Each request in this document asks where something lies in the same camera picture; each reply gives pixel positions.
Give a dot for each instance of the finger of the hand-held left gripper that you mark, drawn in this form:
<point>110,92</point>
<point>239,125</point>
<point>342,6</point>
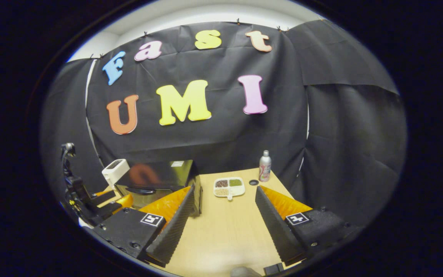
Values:
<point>117,206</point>
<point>104,197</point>

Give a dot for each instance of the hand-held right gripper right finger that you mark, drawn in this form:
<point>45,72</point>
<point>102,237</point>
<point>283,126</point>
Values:
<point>273,227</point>

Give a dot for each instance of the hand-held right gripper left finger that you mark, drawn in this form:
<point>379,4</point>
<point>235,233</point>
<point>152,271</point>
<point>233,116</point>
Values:
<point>175,231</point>

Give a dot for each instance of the black electric oven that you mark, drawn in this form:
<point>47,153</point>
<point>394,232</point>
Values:
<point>160,173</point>

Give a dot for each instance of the white toaster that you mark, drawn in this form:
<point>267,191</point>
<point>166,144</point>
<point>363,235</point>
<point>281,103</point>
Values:
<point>114,171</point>

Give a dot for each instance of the small black round cap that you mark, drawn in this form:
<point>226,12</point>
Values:
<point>253,182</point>

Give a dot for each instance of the white divided dish with grains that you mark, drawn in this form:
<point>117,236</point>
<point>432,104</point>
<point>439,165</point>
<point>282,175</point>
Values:
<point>229,187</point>

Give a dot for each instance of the silver spray can red label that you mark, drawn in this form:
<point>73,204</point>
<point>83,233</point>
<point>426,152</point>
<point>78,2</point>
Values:
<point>265,167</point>

